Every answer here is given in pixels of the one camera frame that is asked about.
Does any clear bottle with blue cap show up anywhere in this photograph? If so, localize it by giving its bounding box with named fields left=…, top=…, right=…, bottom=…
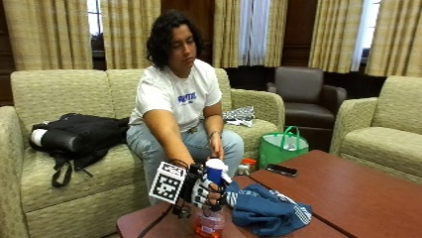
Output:
left=195, top=158, right=231, bottom=238

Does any spray bottle with orange top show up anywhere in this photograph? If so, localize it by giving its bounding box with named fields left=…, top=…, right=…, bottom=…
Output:
left=236, top=158, right=259, bottom=177

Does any white marker cube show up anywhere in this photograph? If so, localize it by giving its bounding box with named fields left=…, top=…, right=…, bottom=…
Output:
left=148, top=161, right=188, bottom=205

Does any black and white patterned cloth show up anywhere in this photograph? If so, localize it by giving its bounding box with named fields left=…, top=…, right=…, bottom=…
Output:
left=222, top=105, right=257, bottom=128

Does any green tote bag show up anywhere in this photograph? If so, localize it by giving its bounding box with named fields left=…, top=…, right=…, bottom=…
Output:
left=257, top=125, right=311, bottom=171

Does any blue garment with white stripes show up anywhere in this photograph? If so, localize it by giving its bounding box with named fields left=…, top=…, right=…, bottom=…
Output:
left=223, top=181, right=315, bottom=238

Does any black phone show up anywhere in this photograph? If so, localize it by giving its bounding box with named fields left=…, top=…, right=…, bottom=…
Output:
left=265, top=163, right=300, bottom=178

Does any the person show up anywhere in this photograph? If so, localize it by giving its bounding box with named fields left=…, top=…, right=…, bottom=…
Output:
left=126, top=9, right=245, bottom=206

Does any brown leather armchair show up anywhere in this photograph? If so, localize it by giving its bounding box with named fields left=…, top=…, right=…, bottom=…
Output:
left=265, top=65, right=349, bottom=153

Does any black backpack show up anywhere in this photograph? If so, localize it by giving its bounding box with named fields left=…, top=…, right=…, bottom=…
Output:
left=28, top=112, right=132, bottom=188

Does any beige plaid curtain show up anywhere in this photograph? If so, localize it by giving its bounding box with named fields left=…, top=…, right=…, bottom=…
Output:
left=99, top=0, right=163, bottom=70
left=365, top=0, right=422, bottom=78
left=308, top=0, right=367, bottom=74
left=212, top=0, right=243, bottom=69
left=263, top=0, right=291, bottom=68
left=2, top=0, right=94, bottom=71

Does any white sheer curtain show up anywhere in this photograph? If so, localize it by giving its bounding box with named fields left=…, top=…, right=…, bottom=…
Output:
left=351, top=0, right=383, bottom=72
left=237, top=0, right=272, bottom=67

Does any beige fabric sofa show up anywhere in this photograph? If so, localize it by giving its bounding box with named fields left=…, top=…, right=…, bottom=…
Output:
left=0, top=67, right=287, bottom=238

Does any beige fabric armchair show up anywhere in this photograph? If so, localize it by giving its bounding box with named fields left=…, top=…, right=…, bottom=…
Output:
left=329, top=74, right=422, bottom=184

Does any white flask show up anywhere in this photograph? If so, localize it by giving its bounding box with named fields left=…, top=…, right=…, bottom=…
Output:
left=30, top=128, right=50, bottom=148

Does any black glove cable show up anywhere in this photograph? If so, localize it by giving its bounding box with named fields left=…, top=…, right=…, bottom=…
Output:
left=136, top=202, right=179, bottom=238

